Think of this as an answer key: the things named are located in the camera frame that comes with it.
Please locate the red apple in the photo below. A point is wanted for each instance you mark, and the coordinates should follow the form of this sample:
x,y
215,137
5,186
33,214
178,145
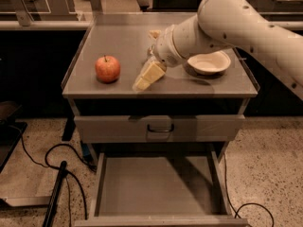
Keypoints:
x,y
107,69

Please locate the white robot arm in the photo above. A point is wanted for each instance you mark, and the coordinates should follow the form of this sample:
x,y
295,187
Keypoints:
x,y
218,25

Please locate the grey drawer cabinet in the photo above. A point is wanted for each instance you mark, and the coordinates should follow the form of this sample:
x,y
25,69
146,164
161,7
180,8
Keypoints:
x,y
181,92

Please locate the grey top drawer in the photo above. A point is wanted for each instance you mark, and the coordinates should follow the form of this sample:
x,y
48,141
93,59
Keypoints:
x,y
133,129

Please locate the grey open middle drawer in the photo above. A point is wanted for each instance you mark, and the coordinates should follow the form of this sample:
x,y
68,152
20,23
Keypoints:
x,y
160,191

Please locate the white paper bowl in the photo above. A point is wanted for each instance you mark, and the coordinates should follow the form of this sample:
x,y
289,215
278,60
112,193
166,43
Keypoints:
x,y
210,64

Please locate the dark equipment base left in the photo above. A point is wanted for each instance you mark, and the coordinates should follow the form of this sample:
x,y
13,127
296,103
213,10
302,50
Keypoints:
x,y
11,131

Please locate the black bar on floor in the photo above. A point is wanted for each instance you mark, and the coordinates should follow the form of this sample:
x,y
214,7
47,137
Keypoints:
x,y
51,209

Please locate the black drawer handle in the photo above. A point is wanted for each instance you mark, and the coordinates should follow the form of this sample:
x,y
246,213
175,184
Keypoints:
x,y
169,129

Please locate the grey metal post left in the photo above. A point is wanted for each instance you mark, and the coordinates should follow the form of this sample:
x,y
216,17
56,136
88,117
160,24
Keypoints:
x,y
23,17

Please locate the white horizontal rail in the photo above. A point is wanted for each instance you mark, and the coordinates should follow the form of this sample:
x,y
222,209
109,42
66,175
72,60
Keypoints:
x,y
83,25

